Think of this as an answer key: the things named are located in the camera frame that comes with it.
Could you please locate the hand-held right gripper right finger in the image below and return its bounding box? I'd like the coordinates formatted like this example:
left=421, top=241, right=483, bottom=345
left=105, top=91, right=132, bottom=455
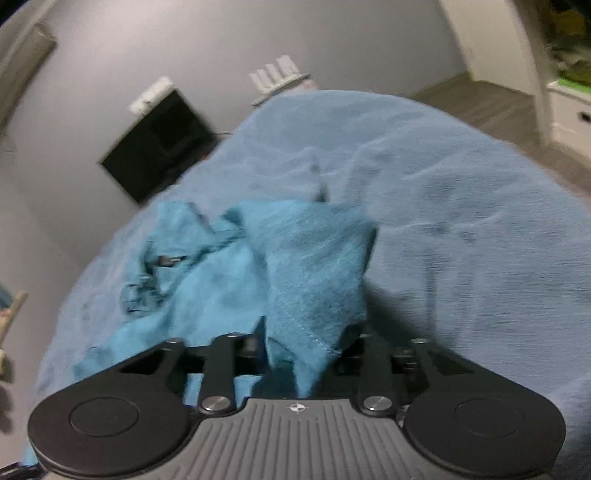
left=333, top=333, right=468, bottom=417

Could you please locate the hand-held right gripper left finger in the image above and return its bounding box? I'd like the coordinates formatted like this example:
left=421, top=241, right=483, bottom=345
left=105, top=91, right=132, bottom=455
left=115, top=332, right=269, bottom=417

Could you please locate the teal zip jacket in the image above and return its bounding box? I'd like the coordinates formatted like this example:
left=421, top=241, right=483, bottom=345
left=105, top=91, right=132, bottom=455
left=24, top=198, right=380, bottom=468

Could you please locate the grey-blue fleece blanket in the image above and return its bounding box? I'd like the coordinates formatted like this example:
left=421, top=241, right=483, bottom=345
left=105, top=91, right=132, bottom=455
left=33, top=88, right=591, bottom=480

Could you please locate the black flat screen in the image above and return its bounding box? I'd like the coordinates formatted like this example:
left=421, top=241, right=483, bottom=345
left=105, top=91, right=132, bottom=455
left=97, top=89, right=219, bottom=205

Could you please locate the white router with antennas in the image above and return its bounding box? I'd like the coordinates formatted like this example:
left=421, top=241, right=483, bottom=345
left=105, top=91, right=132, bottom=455
left=248, top=54, right=300, bottom=92

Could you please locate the white drawer cabinet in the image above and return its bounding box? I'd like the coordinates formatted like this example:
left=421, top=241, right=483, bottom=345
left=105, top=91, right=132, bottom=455
left=546, top=78, right=591, bottom=155

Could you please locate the light wooden frame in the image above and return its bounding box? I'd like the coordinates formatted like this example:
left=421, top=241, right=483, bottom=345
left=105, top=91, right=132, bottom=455
left=0, top=290, right=29, bottom=354

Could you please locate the white door frame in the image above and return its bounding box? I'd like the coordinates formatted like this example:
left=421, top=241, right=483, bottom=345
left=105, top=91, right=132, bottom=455
left=438, top=0, right=555, bottom=147

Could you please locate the framed wall picture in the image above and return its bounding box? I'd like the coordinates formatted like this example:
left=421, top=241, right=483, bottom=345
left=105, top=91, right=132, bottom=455
left=0, top=22, right=59, bottom=126

